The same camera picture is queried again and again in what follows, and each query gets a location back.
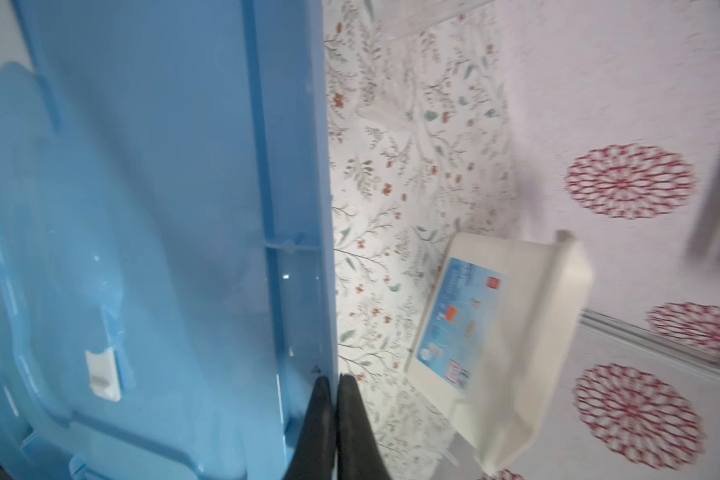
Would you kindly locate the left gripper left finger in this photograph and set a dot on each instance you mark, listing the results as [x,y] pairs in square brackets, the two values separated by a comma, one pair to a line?
[314,455]

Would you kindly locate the white plastic bin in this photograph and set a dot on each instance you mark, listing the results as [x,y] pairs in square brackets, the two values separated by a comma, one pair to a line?
[494,336]

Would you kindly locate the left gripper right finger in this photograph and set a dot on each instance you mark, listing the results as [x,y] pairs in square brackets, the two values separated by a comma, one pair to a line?
[357,450]

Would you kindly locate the blue plastic lid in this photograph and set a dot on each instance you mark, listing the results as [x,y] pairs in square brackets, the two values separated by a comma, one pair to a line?
[165,274]

